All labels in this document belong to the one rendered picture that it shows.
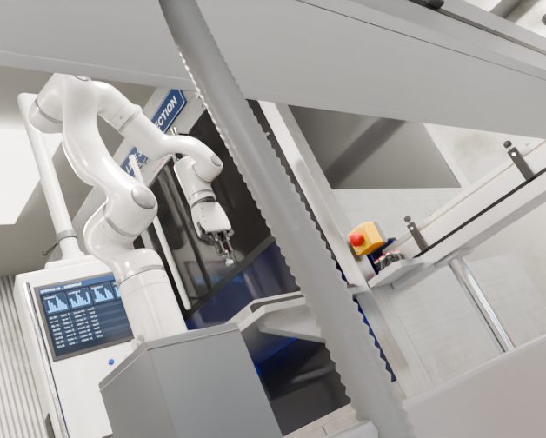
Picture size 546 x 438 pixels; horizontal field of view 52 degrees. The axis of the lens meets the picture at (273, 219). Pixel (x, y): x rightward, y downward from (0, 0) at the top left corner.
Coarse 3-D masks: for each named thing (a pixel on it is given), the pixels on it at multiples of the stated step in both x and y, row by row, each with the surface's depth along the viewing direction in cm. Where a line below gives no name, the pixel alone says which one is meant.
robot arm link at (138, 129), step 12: (132, 120) 165; (144, 120) 167; (120, 132) 167; (132, 132) 165; (144, 132) 166; (156, 132) 168; (144, 144) 167; (156, 144) 167; (168, 144) 166; (180, 144) 165; (192, 144) 166; (156, 156) 169; (192, 156) 166; (204, 156) 166; (216, 156) 170; (204, 168) 167; (216, 168) 168; (204, 180) 170
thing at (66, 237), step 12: (24, 96) 268; (24, 108) 266; (24, 120) 264; (36, 132) 261; (36, 144) 258; (36, 156) 256; (48, 156) 257; (48, 168) 253; (48, 180) 250; (48, 192) 248; (60, 192) 251; (48, 204) 248; (60, 204) 246; (60, 216) 244; (60, 228) 241; (72, 228) 245; (60, 240) 239; (72, 240) 240; (72, 252) 236
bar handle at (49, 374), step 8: (24, 288) 210; (32, 296) 209; (32, 304) 207; (32, 312) 206; (32, 320) 205; (40, 328) 204; (40, 336) 202; (40, 344) 201; (40, 352) 201; (48, 360) 199; (48, 368) 198; (48, 376) 197; (56, 384) 197; (56, 392) 195; (56, 400) 194; (56, 408) 193; (64, 416) 193; (64, 424) 191; (64, 432) 190
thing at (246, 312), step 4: (296, 292) 154; (300, 292) 155; (272, 296) 148; (276, 296) 149; (280, 296) 150; (284, 296) 150; (256, 300) 144; (260, 300) 145; (264, 300) 146; (268, 300) 146; (244, 308) 146; (248, 308) 145; (240, 312) 148; (244, 312) 146; (248, 312) 145; (236, 316) 149; (240, 316) 148; (244, 316) 146; (248, 316) 145; (232, 320) 150; (236, 320) 149; (240, 320) 148
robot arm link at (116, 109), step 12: (96, 84) 161; (108, 84) 165; (108, 96) 162; (120, 96) 165; (36, 108) 151; (108, 108) 163; (120, 108) 164; (132, 108) 166; (36, 120) 152; (48, 120) 151; (108, 120) 166; (120, 120) 164; (48, 132) 156; (60, 132) 159
